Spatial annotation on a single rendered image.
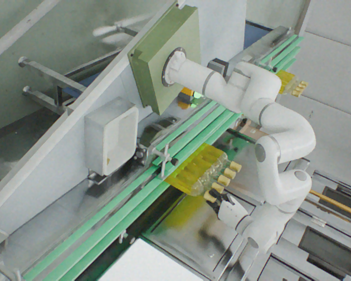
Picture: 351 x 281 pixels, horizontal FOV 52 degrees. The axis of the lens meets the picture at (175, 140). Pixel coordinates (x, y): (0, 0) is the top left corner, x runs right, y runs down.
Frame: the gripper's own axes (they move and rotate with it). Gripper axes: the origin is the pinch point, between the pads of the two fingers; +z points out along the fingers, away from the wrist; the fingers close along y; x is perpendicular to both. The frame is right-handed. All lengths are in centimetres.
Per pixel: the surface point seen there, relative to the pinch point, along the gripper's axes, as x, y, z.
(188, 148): -6.7, 6.2, 22.6
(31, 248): 66, 7, 14
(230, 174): -15.5, 0.9, 4.4
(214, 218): -2.6, -12.6, -1.6
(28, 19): 27, 42, 93
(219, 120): -34.7, 5.9, 30.1
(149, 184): 19.1, 4.4, 16.9
